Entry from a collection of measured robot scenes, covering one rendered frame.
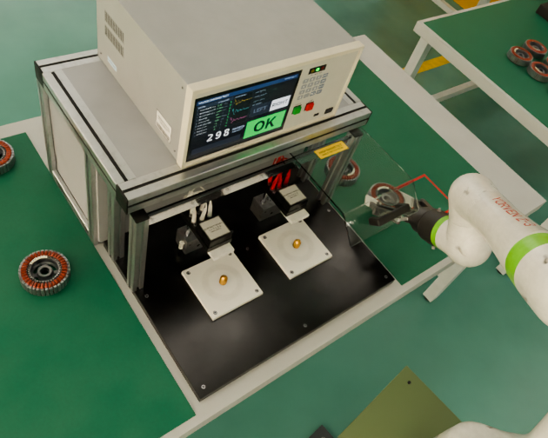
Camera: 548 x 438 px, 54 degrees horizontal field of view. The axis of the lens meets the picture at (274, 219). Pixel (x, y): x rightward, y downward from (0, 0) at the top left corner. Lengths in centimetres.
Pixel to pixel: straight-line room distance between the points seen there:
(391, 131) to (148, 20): 111
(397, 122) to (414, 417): 108
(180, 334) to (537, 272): 77
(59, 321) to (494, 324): 196
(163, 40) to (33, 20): 240
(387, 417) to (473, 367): 119
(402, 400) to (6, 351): 92
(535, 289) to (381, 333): 147
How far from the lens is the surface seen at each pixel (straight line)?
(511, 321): 277
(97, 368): 128
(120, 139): 116
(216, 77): 102
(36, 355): 131
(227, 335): 131
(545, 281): 96
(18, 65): 314
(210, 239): 126
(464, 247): 134
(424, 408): 143
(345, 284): 147
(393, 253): 162
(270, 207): 148
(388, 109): 208
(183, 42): 109
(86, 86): 128
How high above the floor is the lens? 194
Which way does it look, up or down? 50 degrees down
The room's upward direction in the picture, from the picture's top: 21 degrees clockwise
